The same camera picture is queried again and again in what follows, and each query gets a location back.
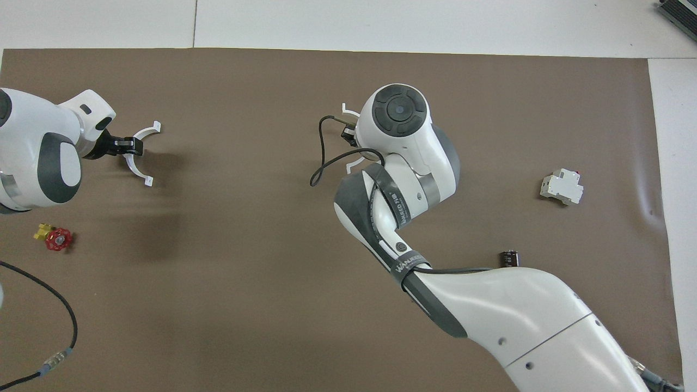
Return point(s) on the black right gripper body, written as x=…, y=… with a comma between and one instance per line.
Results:
x=348, y=136

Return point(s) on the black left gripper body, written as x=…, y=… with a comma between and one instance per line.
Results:
x=101, y=146

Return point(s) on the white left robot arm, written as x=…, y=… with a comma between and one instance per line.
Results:
x=32, y=125

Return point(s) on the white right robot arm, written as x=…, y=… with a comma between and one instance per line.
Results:
x=517, y=316

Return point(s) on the red yellow valve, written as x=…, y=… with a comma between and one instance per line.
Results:
x=57, y=239

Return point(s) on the brown table mat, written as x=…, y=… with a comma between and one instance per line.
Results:
x=245, y=272

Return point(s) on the black cylindrical capacitor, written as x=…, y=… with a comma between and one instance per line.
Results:
x=510, y=258

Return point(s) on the white circuit breaker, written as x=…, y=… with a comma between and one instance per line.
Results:
x=561, y=188

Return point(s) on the grey finned metal device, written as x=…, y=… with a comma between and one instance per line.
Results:
x=680, y=16

